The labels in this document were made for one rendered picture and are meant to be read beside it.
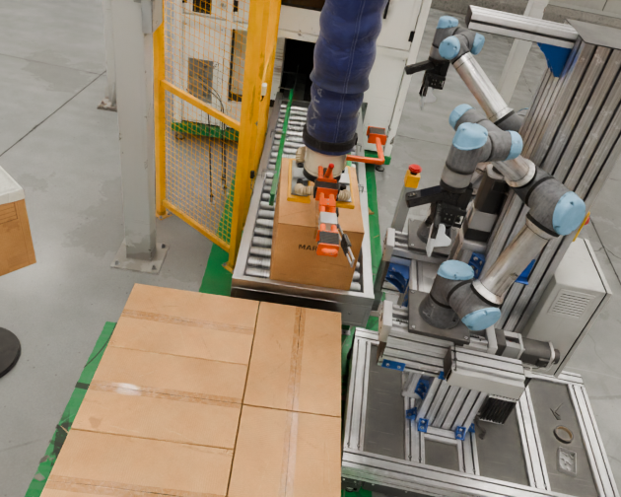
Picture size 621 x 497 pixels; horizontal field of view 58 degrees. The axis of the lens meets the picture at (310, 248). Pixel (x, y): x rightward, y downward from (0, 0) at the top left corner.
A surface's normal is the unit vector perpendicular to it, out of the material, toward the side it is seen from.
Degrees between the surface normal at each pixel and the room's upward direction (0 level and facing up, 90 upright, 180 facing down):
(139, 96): 90
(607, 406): 0
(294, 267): 90
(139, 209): 90
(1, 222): 90
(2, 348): 0
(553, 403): 0
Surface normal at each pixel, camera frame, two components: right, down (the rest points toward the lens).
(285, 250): 0.01, 0.62
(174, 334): 0.15, -0.78
